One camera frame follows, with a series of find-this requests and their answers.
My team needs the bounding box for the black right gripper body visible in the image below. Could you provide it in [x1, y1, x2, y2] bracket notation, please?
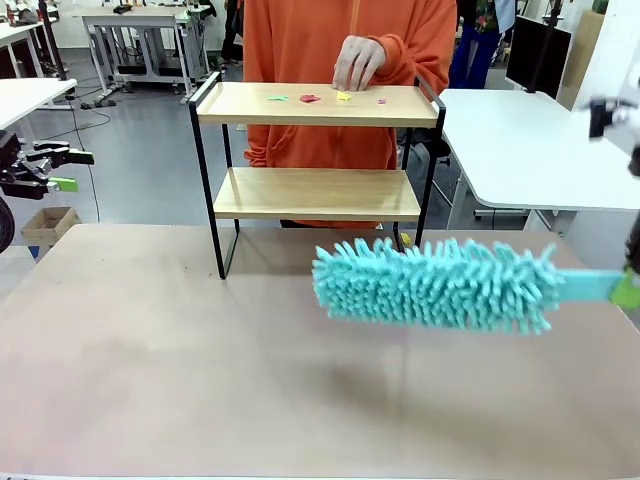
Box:
[623, 212, 640, 275]

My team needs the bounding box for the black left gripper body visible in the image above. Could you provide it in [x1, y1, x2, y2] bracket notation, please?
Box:
[0, 131, 26, 185]

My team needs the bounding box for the teal microfiber duster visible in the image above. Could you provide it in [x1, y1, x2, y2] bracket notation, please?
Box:
[311, 237, 629, 337]

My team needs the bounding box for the person's left forearm orange sleeve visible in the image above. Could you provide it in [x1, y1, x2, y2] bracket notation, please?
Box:
[372, 33, 459, 89]

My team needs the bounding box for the person's right forearm orange sleeve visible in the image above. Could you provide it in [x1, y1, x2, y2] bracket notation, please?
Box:
[243, 127, 277, 169]

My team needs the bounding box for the two-tier wood metal shelf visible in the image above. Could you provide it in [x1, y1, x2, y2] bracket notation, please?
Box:
[187, 71, 447, 281]

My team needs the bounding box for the person's left hand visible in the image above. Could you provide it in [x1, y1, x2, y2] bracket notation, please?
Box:
[332, 35, 387, 94]

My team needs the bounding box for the open cardboard box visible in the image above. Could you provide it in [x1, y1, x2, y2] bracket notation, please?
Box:
[20, 206, 82, 250]

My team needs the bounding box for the white side table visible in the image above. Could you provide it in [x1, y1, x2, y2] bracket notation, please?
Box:
[0, 78, 79, 132]

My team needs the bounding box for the black stand pole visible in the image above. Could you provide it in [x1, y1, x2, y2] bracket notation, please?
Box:
[37, 0, 70, 82]

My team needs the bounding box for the white background desk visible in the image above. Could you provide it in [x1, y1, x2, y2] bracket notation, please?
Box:
[0, 22, 49, 79]

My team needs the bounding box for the large white table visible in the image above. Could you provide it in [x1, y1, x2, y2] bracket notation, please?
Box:
[439, 88, 640, 236]

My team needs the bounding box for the grey metal desk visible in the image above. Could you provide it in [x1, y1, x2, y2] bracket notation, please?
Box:
[81, 10, 211, 99]

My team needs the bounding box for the beige cardboard panel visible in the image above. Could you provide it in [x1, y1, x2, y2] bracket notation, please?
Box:
[562, 9, 606, 109]

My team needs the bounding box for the black monitor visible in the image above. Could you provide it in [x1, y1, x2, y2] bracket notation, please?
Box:
[505, 14, 573, 100]

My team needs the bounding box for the person in dark trousers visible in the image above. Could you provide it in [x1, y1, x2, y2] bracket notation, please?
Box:
[221, 0, 246, 65]

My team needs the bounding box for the black office chair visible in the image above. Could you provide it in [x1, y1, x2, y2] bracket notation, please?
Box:
[397, 139, 454, 177]

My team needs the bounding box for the person in blue trousers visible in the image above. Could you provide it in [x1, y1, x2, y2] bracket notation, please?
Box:
[449, 0, 516, 90]

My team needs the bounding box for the person in orange hoodie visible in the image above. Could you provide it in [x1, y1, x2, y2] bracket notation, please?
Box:
[242, 0, 459, 230]

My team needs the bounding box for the black left cable sleeve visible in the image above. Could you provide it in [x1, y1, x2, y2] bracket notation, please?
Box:
[0, 197, 16, 253]

